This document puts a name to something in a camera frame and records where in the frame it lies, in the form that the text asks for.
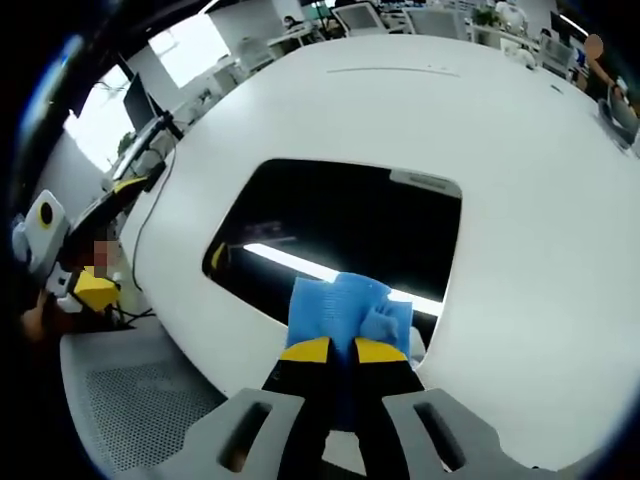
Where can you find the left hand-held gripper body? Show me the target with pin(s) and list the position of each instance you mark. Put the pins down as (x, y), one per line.
(45, 235)

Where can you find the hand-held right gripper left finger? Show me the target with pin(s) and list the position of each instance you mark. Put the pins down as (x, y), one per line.
(280, 425)

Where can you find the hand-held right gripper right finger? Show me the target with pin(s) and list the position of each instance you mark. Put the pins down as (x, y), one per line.
(400, 420)

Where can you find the blue cleaning cloth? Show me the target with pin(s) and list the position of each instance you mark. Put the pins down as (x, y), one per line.
(325, 310)

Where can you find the white crumpled cloth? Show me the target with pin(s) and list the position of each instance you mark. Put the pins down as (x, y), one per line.
(517, 55)

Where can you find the person's left hand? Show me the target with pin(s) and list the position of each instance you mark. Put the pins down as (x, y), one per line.
(37, 320)

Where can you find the black power adapter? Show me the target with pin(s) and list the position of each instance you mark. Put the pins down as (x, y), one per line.
(156, 175)

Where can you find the black computer monitor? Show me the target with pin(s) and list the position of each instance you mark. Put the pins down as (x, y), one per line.
(141, 102)

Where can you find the white mesh office chair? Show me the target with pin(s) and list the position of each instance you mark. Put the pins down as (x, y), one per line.
(140, 400)
(435, 22)
(357, 19)

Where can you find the grey object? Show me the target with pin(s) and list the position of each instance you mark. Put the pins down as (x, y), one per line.
(620, 117)

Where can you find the green potted plant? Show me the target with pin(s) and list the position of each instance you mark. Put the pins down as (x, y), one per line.
(485, 17)

